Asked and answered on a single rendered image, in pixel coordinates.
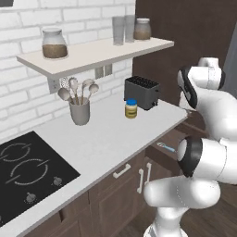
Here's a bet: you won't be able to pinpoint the open brown drawer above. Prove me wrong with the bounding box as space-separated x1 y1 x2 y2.
144 118 206 177

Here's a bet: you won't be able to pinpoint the brown drawer front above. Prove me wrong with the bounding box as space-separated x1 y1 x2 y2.
88 149 146 198

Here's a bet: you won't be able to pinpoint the yellow jar blue lid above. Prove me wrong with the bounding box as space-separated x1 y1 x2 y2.
124 98 139 119

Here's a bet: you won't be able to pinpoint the dark grey toaster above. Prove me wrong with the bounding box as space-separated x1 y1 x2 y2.
123 75 161 111

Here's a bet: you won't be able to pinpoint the grey utensil pot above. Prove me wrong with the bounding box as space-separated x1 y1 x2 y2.
69 99 92 127

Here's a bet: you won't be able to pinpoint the pale wooden spoon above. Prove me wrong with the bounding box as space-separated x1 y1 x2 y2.
81 78 95 106
56 87 74 106
85 83 100 105

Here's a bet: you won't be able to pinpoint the pale wooden spatula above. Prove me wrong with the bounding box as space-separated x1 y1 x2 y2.
68 77 80 106

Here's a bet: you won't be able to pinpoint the brown cupboard door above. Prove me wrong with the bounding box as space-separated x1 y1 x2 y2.
58 191 95 237
96 168 148 237
143 156 181 188

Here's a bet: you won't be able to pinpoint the clear drinking glass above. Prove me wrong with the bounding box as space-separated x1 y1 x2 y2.
111 16 126 46
124 14 137 44

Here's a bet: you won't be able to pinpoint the grey hob knob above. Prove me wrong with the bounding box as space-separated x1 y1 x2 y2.
24 192 37 204
51 176 63 187

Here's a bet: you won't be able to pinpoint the small glass jar brown contents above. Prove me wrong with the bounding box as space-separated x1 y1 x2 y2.
132 18 153 41

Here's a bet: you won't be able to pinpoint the wide glass jar brown contents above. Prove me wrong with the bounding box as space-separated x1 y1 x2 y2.
41 27 69 60

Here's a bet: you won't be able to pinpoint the black hob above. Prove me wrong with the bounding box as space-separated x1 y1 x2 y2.
0 131 81 229

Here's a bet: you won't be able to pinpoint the tall dark brown cabinet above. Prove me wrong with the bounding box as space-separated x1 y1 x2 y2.
132 0 237 107

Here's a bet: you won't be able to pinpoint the grey fridge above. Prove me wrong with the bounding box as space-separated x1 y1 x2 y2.
220 21 237 100

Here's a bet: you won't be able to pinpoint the dark range hood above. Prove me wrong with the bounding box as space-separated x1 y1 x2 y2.
0 0 15 8

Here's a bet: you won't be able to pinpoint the grey wall outlet plate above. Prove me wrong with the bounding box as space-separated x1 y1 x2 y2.
94 66 105 80
104 63 114 77

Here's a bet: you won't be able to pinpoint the white drawer handle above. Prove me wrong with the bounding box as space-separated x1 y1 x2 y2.
112 163 132 180

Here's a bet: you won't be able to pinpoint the blue handled peeler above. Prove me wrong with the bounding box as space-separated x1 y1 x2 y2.
156 142 178 154

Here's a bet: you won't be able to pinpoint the white cupboard door handle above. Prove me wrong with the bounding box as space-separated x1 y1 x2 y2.
137 168 144 194
144 162 153 186

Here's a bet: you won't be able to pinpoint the white wall shelf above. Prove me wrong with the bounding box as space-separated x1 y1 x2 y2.
16 36 175 81

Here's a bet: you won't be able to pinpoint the white wall outlet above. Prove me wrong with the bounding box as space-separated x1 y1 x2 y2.
47 77 61 94

